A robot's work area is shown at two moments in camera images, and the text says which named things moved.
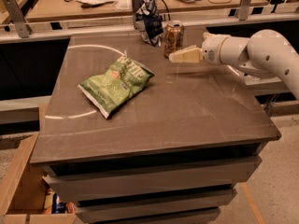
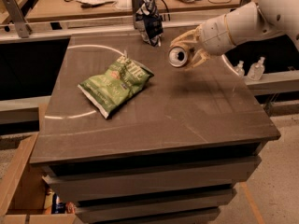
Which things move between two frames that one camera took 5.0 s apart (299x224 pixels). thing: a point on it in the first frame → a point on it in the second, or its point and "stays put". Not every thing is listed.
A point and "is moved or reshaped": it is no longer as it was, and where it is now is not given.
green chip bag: x=113 y=89 stays put
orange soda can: x=174 y=37 is moved or reshaped
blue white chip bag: x=148 y=21 stays put
